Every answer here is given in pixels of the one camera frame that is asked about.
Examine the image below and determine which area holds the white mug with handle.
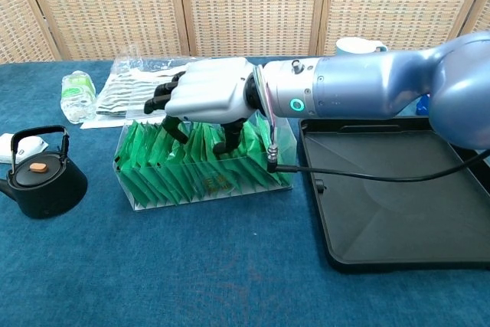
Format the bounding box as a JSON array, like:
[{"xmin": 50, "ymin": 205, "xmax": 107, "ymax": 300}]
[{"xmin": 335, "ymin": 37, "xmax": 388, "ymax": 57}]

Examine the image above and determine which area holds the blue carpet table mat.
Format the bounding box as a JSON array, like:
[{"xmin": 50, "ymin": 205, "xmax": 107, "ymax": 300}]
[{"xmin": 0, "ymin": 54, "xmax": 490, "ymax": 327}]

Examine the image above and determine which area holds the small white box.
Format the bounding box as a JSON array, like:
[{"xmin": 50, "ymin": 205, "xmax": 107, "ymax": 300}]
[{"xmin": 0, "ymin": 132, "xmax": 50, "ymax": 164}]

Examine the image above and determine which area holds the clear box of green packets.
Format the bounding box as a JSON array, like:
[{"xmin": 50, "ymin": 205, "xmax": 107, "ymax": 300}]
[{"xmin": 113, "ymin": 110, "xmax": 299, "ymax": 212}]

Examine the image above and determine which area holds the clear green-label water bottle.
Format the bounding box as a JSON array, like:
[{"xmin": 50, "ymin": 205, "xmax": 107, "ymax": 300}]
[{"xmin": 60, "ymin": 70, "xmax": 97, "ymax": 125}]

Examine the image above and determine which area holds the black teapot with handle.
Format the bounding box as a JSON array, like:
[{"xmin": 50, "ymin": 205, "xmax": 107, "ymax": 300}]
[{"xmin": 0, "ymin": 124, "xmax": 88, "ymax": 220}]

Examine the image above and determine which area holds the blue cookie box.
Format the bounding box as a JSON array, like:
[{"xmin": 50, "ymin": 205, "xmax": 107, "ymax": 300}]
[{"xmin": 415, "ymin": 93, "xmax": 432, "ymax": 116}]

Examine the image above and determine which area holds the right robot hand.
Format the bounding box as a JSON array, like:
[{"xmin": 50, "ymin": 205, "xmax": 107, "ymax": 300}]
[{"xmin": 143, "ymin": 57, "xmax": 257, "ymax": 155}]

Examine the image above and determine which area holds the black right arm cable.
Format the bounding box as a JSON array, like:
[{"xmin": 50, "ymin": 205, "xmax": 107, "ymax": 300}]
[{"xmin": 266, "ymin": 142, "xmax": 490, "ymax": 183}]

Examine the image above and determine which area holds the black square plastic tray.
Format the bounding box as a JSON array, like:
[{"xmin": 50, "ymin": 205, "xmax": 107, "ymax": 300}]
[{"xmin": 297, "ymin": 115, "xmax": 490, "ymax": 274}]

